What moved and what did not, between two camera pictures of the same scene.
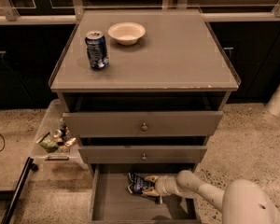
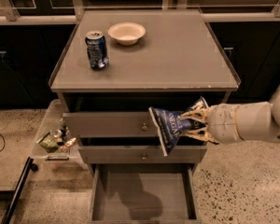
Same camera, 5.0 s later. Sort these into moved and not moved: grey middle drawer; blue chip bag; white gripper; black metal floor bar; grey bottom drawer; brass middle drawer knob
Moved: blue chip bag; white gripper
Not moved: black metal floor bar; brass middle drawer knob; grey middle drawer; grey bottom drawer
